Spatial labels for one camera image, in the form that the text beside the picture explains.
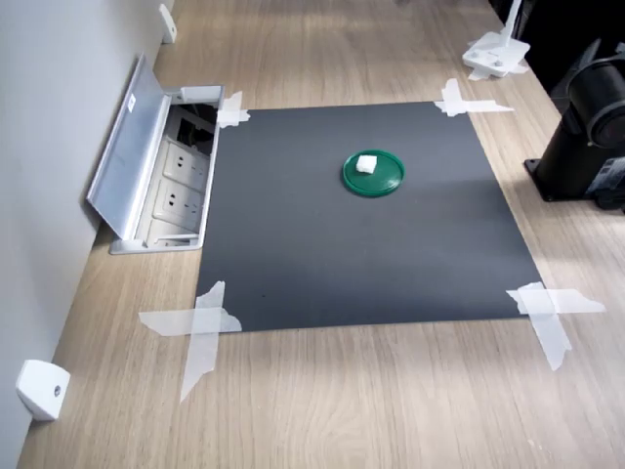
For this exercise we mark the white tape cross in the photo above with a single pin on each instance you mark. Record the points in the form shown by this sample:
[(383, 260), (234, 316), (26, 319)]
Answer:
[(549, 308), (230, 111), (202, 325), (456, 103)]

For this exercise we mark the dark grey mat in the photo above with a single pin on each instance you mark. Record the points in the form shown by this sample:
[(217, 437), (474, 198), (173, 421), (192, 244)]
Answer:
[(342, 259)]

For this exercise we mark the small white plastic terminal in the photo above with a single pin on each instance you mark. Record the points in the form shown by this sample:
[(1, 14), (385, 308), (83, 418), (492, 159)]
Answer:
[(365, 164)]

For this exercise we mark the white camera stand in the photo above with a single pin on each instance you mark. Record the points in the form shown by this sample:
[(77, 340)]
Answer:
[(495, 51)]

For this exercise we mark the grey partition panel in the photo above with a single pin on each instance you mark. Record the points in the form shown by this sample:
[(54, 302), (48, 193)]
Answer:
[(44, 146)]

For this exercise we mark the small white partition bracket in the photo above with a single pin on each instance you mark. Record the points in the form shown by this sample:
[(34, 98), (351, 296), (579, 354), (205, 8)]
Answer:
[(41, 388), (167, 24)]

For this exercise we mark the round green lid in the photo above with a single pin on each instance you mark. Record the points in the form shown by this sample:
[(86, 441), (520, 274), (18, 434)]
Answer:
[(378, 183)]

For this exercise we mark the white power socket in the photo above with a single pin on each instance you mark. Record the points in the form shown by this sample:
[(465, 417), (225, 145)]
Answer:
[(177, 200), (185, 163)]

